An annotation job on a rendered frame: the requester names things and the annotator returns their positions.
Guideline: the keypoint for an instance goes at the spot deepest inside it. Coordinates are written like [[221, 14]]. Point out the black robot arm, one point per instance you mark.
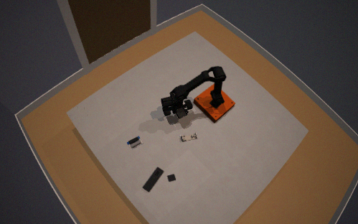
[[181, 92]]

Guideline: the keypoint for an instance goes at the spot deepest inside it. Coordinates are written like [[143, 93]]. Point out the black rectangular bar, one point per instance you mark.
[[152, 180]]

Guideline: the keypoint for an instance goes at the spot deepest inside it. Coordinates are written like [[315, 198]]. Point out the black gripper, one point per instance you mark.
[[167, 110]]

